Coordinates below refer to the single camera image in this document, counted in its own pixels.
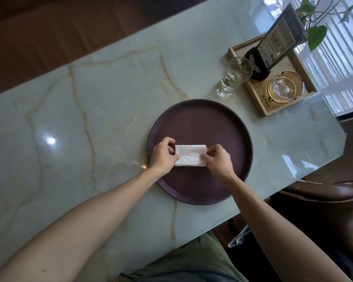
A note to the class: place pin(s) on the person's left hand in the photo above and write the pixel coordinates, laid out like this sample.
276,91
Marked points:
161,157

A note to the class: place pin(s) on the person's right hand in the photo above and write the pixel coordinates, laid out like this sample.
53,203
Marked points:
220,161

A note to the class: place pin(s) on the person's left thumb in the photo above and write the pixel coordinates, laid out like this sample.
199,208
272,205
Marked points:
174,157

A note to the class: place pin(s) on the person's right thumb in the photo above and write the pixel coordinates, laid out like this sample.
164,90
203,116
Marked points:
203,154

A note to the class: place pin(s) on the white napkin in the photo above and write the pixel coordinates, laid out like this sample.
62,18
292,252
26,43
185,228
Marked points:
190,155

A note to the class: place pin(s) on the person's right forearm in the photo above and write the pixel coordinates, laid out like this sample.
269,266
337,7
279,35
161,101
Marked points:
279,232

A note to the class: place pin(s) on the person's left forearm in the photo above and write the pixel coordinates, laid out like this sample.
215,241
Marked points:
67,232

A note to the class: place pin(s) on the round dark brown tray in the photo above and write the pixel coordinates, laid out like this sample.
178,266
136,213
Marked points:
200,135

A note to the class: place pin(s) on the clear drinking glass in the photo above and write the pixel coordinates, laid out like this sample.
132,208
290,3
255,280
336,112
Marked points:
234,74

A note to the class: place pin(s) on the rectangular wooden tray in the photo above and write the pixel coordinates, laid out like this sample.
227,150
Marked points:
279,82

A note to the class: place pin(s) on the person's green shorts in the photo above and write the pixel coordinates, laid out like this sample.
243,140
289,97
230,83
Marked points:
191,261

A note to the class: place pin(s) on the glass ashtray with gold rim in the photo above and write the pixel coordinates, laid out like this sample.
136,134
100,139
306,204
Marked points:
284,87

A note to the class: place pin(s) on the black menu stand sign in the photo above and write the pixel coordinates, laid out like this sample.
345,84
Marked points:
278,45

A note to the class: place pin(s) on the brown leather chair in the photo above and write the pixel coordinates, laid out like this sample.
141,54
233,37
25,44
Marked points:
323,211

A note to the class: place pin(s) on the green leafy plant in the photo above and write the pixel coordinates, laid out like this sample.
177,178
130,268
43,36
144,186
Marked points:
316,32

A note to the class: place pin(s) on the brown leather bench seat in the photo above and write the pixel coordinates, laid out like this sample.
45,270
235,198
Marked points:
61,29

